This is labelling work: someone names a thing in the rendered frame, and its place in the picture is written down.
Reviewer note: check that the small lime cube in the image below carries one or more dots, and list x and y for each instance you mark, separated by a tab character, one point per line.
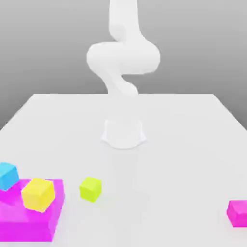
90	190

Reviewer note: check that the small yellow cube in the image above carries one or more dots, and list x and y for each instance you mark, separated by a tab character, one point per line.
37	195

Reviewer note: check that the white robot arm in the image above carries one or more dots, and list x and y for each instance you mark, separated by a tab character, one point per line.
123	57

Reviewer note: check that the large magenta box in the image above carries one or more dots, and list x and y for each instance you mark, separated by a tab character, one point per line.
29	225

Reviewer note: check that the small magenta cube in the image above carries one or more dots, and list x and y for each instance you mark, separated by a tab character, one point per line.
238	214

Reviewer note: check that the small blue cube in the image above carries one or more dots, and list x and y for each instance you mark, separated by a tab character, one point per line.
6	176

